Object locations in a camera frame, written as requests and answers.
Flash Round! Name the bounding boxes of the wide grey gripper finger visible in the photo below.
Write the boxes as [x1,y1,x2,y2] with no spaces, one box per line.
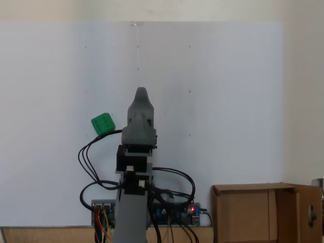
[127,87,155,130]

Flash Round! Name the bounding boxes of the green die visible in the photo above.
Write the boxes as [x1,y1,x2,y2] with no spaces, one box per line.
[91,112,116,136]

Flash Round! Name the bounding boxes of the white paper sheet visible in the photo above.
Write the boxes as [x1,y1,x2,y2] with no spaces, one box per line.
[0,21,139,228]

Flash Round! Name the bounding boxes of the circuit board with red LED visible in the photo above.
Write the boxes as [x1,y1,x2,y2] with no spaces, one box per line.
[151,201,203,227]

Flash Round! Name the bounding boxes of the brown cardboard box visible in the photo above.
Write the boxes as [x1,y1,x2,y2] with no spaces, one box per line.
[211,182,323,243]

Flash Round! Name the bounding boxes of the black three-wire gripper cable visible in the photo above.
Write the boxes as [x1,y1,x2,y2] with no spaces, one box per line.
[77,128,125,190]

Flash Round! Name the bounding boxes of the black three-wire arm cable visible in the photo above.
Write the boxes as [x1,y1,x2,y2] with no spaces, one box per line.
[151,166,196,206]

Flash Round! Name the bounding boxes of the black power cable loop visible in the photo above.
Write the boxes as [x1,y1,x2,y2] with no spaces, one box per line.
[79,180,120,211]

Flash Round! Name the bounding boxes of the coloured jumper wires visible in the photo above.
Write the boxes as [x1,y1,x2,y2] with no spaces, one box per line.
[93,209,114,243]

